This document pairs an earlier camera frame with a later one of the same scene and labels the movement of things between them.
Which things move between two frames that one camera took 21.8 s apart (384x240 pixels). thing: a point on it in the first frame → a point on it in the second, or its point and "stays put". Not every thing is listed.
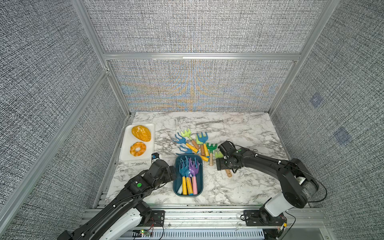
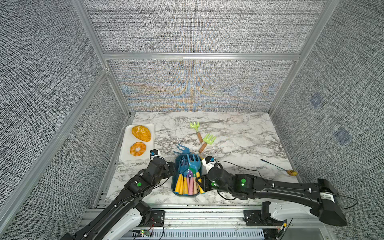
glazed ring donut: x=135 y=153 stays put
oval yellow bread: x=142 y=132 stays put
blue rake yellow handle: x=183 y=140 → x=182 y=183
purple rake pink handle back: x=194 y=170 → x=190 y=183
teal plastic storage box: x=178 y=182 stays put
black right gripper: x=219 y=164 → x=205 y=182
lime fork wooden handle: x=202 y=145 → x=209 y=140
